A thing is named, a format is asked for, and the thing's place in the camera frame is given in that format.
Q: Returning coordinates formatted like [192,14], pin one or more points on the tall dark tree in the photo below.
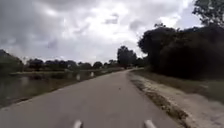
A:
[126,56]

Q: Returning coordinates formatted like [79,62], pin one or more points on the grass verge with bare patches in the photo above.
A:
[190,85]

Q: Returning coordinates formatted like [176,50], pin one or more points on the pale sandy strip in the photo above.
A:
[180,101]

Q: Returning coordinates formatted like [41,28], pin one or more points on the robot's own part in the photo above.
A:
[149,123]
[77,124]

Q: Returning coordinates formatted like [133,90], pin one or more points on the dense dark trees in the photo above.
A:
[186,50]

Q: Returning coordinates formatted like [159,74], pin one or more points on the grass bank beside water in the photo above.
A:
[63,81]

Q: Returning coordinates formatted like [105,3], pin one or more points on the grey asphalt path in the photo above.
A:
[100,100]

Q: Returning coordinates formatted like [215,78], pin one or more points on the pond water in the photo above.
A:
[20,87]

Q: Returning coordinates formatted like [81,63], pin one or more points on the distant row of trees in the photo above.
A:
[60,64]

